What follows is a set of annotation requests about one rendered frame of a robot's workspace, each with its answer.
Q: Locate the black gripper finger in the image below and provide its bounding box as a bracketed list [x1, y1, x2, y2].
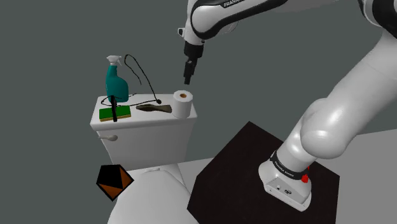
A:
[183, 59, 199, 85]

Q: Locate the white toilet paper roll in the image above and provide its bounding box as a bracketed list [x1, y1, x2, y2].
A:
[171, 90, 194, 120]

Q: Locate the brown flat scraper tool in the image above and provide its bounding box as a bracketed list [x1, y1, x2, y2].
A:
[136, 104, 173, 115]

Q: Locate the teal spray bottle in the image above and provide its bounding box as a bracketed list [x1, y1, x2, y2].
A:
[105, 55, 130, 104]

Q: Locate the green and yellow sponge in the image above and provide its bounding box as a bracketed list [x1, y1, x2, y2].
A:
[99, 105, 132, 122]

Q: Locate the black and orange box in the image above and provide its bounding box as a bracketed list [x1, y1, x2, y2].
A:
[95, 164, 135, 202]

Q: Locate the black cable with plug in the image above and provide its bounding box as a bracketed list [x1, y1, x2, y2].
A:
[101, 53, 163, 123]

